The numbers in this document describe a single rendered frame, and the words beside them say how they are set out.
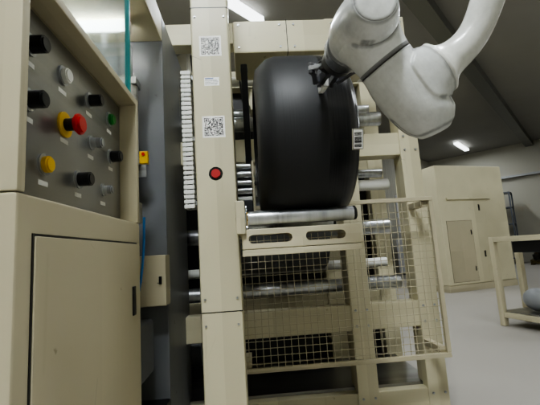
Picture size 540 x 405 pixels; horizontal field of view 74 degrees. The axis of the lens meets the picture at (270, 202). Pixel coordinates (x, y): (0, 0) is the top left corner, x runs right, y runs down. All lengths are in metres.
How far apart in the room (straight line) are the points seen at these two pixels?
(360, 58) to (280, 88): 0.41
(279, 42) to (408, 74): 1.05
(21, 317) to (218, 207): 0.71
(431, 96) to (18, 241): 0.68
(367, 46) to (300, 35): 1.03
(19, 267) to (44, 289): 0.06
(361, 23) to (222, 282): 0.82
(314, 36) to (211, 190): 0.86
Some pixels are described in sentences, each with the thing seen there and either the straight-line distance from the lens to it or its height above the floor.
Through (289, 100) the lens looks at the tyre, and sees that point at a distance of 1.05.
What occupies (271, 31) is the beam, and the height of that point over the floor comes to 1.73.
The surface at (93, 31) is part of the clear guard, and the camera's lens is 1.03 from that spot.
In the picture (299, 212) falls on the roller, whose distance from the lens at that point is 1.10.
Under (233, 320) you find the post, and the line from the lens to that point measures 1.17.
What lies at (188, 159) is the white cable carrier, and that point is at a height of 1.11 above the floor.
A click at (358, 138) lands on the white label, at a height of 1.10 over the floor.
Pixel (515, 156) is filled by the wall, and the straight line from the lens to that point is 13.67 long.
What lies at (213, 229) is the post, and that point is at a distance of 1.16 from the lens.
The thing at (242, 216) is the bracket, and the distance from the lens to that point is 1.05.
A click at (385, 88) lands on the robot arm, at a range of 0.70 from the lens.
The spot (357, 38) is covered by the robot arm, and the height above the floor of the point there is 1.14.
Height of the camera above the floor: 0.79
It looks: 8 degrees up
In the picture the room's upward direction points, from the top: 4 degrees counter-clockwise
